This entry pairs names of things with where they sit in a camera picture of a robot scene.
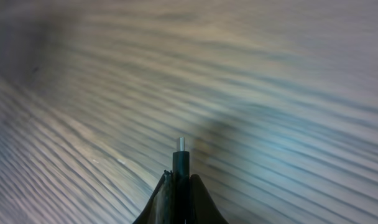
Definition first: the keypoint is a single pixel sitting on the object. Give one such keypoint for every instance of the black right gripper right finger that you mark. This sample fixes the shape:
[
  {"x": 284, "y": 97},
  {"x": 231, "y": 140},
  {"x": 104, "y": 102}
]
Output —
[{"x": 203, "y": 209}]

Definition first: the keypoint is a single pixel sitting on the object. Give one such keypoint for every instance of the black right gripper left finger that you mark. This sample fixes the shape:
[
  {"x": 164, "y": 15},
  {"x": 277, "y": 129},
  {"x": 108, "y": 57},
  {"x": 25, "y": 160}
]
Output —
[{"x": 159, "y": 209}]

